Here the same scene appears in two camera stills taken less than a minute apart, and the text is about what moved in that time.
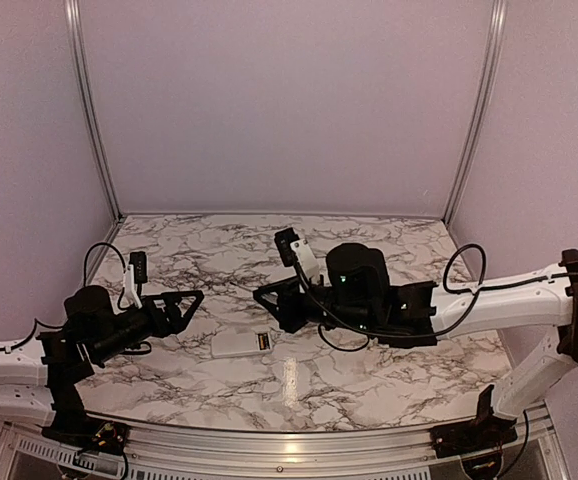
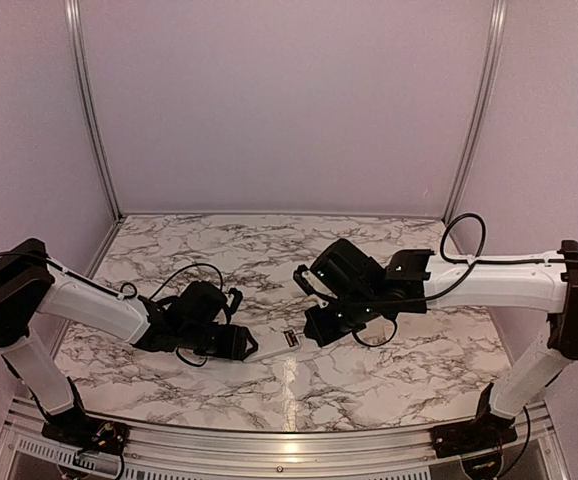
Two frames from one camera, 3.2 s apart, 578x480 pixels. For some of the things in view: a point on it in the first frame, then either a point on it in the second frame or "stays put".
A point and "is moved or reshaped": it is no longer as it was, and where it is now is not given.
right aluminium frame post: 498,21 stays put
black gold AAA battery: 264,341 → 291,338
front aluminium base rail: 535,451 stays put
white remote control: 241,344 is moved or reshaped
